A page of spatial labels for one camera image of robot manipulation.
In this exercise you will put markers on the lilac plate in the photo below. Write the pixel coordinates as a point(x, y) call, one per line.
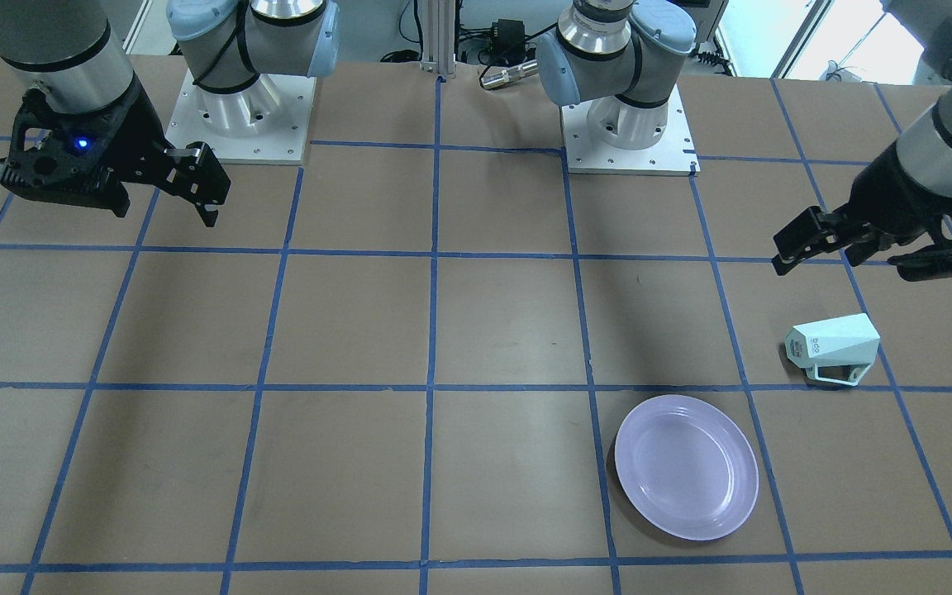
point(686, 467)

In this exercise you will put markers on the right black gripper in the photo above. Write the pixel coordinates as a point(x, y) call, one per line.
point(134, 126)

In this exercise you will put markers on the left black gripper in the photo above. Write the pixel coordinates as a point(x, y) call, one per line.
point(891, 197)

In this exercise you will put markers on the mint green faceted cup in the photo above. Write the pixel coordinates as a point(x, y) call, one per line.
point(837, 351)

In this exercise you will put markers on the aluminium frame post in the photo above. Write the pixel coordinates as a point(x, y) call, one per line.
point(438, 34)

